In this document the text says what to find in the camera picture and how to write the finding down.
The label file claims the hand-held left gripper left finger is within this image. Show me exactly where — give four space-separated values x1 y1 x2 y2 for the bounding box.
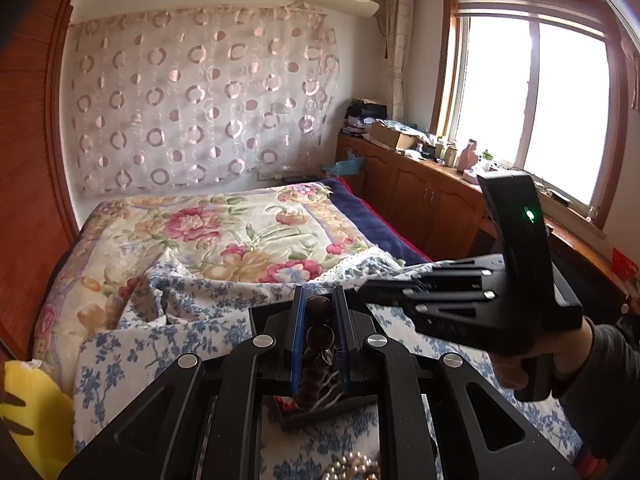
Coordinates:
57 285 308 480

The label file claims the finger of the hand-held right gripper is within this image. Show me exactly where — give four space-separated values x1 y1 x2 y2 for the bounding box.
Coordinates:
422 254 507 286
357 275 503 322

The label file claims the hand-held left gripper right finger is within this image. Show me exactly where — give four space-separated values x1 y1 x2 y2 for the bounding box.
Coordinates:
334 285 583 480

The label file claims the dark wooden bead bracelet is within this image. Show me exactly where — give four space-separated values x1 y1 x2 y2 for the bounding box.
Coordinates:
297 296 335 411

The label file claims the black square box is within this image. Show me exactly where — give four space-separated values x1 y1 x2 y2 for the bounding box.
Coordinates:
248 302 391 433

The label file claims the pearl necklace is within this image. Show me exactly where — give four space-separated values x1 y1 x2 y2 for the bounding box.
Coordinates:
322 451 382 480

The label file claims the person's right hand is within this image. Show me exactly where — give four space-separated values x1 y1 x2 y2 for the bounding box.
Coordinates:
492 317 594 393

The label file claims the long wooden cabinet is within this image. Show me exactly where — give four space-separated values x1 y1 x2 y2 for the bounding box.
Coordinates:
335 132 640 301

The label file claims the navy blanket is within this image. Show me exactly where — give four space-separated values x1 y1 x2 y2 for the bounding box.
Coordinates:
320 177 432 266

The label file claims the red paper packet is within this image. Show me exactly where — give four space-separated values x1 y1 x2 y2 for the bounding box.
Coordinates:
612 247 639 282

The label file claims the pink bottle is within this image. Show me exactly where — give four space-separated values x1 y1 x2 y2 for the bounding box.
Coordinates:
459 139 479 171

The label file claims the pink floral quilt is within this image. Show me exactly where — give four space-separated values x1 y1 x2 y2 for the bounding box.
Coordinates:
35 182 386 396

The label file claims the blue floral cloth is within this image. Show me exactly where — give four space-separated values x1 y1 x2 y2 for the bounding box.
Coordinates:
72 247 586 480

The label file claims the cardboard box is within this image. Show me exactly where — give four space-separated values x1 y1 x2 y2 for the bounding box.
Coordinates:
369 121 421 152

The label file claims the light blue plastic bag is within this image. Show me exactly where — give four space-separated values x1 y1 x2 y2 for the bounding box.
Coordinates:
322 150 366 177

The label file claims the wooden framed window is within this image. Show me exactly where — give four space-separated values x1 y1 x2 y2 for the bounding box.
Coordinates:
430 0 631 233

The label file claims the beige window curtain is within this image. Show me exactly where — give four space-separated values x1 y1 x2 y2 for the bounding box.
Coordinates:
385 0 416 121

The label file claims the circle patterned sheer curtain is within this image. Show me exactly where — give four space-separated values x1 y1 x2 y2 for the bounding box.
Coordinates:
67 5 342 196

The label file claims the yellow plush toy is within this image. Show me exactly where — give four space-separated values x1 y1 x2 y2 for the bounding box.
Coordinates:
0 360 76 472

